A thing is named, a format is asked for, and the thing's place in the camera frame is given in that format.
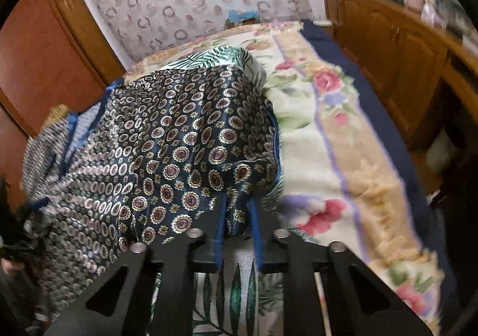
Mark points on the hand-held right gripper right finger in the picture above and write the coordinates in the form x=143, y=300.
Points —
x=256, y=235

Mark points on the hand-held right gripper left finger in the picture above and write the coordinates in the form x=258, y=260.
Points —
x=220, y=224

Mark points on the navy medallion print garment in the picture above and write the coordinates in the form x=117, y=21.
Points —
x=168, y=142

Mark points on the white leaf print sheet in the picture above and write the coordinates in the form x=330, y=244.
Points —
x=227, y=298

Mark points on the floral blanket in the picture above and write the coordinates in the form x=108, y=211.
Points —
x=321, y=171

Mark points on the gold patterned bolster pillow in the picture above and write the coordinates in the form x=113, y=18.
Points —
x=56, y=114

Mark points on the wooden wardrobe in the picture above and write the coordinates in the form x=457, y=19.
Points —
x=41, y=59

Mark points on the white bag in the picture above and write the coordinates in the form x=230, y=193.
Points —
x=441, y=153

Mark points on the blue plastic bag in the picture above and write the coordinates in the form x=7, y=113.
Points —
x=242, y=16

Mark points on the wooden dresser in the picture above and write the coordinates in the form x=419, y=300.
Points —
x=407, y=59

